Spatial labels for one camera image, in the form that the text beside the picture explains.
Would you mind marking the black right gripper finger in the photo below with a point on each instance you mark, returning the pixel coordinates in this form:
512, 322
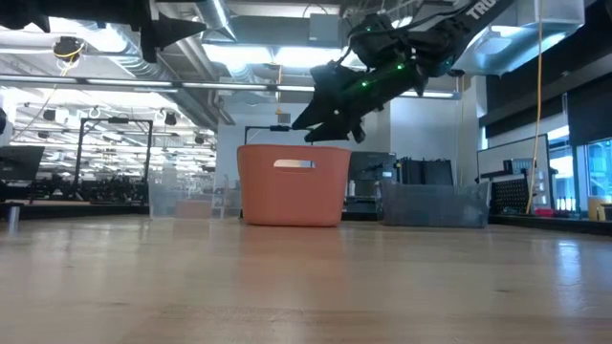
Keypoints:
342, 130
327, 95

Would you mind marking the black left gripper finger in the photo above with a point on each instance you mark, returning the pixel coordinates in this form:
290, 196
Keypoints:
172, 29
149, 45

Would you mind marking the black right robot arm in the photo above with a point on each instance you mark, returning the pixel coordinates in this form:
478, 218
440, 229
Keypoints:
459, 33

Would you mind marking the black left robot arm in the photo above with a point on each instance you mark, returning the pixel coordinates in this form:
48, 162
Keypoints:
21, 12

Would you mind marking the black screen behind bins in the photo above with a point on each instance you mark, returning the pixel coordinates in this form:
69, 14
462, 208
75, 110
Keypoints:
373, 165

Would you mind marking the small white bottle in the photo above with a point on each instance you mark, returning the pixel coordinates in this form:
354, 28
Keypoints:
352, 188

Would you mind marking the grey ceiling box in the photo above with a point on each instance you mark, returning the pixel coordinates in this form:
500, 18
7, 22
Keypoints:
325, 28

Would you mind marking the black ceiling spotlight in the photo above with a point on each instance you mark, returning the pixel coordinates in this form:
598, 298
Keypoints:
49, 114
170, 118

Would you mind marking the long ceiling light bar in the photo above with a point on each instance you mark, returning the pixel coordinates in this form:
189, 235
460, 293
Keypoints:
225, 86

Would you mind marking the orange plastic bin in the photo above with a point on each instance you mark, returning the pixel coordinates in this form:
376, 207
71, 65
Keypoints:
291, 200

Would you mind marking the black equipment cases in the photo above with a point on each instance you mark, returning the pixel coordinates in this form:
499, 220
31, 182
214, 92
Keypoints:
425, 172

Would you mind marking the grey translucent plastic bin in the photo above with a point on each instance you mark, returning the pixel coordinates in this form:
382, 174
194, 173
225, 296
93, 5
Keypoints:
430, 205

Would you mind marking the white partition panel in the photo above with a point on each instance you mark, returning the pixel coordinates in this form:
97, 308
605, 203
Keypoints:
502, 153

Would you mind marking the black background robot arms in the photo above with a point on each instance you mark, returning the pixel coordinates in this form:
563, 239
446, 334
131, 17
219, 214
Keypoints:
95, 191

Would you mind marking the clear plastic bin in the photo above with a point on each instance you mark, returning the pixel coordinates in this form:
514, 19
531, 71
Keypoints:
162, 205

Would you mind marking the black pegboard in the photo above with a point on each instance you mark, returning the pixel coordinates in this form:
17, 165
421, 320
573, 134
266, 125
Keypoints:
509, 196

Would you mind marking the dark computer monitor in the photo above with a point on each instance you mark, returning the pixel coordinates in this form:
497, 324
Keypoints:
19, 162

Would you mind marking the small red item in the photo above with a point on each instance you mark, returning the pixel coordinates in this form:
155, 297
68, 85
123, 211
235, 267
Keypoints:
544, 213

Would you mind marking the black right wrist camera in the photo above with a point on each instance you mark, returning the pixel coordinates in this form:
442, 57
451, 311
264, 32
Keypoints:
380, 40

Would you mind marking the grey wall vent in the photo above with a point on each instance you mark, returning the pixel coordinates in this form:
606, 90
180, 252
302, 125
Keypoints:
284, 118

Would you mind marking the black frame with camera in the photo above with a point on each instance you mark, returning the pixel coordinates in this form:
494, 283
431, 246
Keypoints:
279, 128

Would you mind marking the black ceiling dome camera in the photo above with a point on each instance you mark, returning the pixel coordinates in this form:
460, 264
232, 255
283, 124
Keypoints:
454, 73

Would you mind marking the black robot station frame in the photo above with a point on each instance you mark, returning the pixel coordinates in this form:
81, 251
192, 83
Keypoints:
115, 120

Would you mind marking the black table edge rail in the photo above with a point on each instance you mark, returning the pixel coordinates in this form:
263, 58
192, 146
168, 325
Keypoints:
550, 224

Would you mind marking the silver metal post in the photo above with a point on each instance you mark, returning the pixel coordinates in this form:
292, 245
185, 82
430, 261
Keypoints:
13, 217

